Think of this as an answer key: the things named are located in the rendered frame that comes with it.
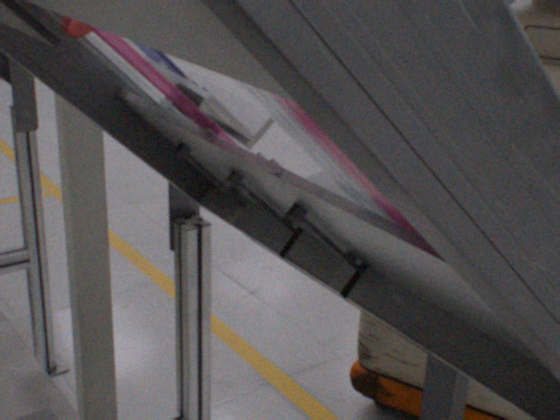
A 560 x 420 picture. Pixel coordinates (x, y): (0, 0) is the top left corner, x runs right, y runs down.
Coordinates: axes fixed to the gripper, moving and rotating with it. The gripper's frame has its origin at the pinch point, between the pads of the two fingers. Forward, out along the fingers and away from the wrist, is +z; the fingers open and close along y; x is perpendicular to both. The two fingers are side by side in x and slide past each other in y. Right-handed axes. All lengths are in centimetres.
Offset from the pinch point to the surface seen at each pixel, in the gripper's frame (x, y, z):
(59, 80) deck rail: 5.7, -8.0, 4.5
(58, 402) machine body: 15.3, 15.3, 29.0
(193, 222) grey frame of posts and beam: 34.8, -11.6, 7.7
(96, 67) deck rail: 8.1, -8.1, 0.7
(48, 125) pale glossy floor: 131, -281, 8
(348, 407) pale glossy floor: 116, -32, 18
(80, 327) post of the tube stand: 48, -37, 33
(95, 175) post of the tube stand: 32, -37, 11
